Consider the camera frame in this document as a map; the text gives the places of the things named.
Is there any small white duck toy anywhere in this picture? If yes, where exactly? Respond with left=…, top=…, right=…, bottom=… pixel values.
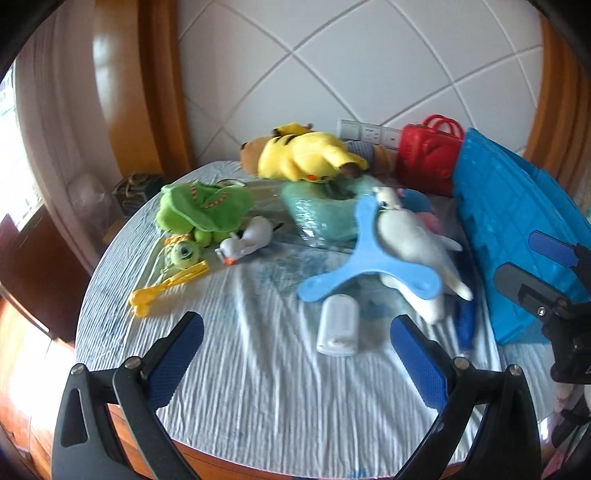
left=215, top=216, right=283, bottom=265

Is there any green frog plush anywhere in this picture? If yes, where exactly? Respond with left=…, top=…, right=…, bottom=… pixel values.
left=155, top=181, right=254, bottom=235

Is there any teal plush in plastic bag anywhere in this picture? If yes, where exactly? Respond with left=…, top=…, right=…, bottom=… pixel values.
left=280, top=175, right=383, bottom=246

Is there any red plastic toy case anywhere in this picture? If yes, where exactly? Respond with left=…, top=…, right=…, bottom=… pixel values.
left=394, top=114, right=465, bottom=197

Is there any white seal plush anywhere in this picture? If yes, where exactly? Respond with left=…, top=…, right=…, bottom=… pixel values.
left=374, top=186, right=473, bottom=324

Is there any white curtain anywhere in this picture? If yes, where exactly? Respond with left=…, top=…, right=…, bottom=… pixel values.
left=14, top=1, right=121, bottom=271

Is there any blue plastic storage crate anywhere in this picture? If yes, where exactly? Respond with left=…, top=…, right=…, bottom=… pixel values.
left=453, top=128, right=590, bottom=345

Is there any blue and pink small plush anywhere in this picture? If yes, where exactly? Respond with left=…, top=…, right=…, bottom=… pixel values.
left=397, top=187, right=444, bottom=235

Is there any yellow Pikachu plush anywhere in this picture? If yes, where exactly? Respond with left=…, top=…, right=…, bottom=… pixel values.
left=242, top=123, right=370, bottom=183

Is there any white wall socket strip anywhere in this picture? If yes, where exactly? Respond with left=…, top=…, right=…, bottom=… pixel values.
left=337, top=119, right=402, bottom=150

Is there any green one-eyed monster toy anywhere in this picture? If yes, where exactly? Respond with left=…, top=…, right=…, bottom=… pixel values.
left=162, top=234, right=201, bottom=272

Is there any white striped tablecloth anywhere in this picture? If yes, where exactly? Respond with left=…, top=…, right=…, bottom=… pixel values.
left=74, top=158, right=555, bottom=467

